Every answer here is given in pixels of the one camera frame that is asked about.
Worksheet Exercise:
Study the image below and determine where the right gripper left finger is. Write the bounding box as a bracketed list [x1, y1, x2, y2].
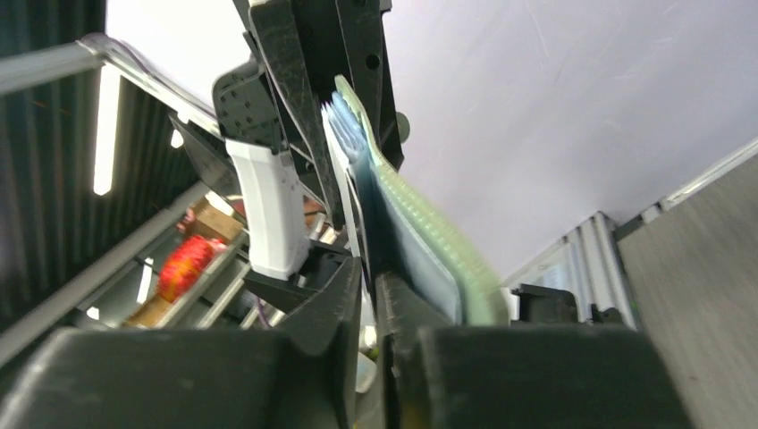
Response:
[1, 258, 362, 428]

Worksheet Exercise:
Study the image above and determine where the metal shelf rack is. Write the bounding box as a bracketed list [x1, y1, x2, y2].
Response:
[72, 192, 286, 331]

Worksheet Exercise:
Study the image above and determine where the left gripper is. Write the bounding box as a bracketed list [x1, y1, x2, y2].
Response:
[233, 0, 404, 230]

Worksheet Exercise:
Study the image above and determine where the cardboard box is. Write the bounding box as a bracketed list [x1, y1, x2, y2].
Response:
[188, 198, 243, 244]

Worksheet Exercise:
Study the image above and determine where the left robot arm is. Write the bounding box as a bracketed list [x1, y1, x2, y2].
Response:
[213, 1, 407, 311]

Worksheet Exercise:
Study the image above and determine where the green card holder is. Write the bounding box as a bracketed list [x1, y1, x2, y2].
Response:
[321, 75, 511, 325]

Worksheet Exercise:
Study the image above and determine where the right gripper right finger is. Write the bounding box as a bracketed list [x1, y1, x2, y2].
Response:
[374, 272, 693, 428]

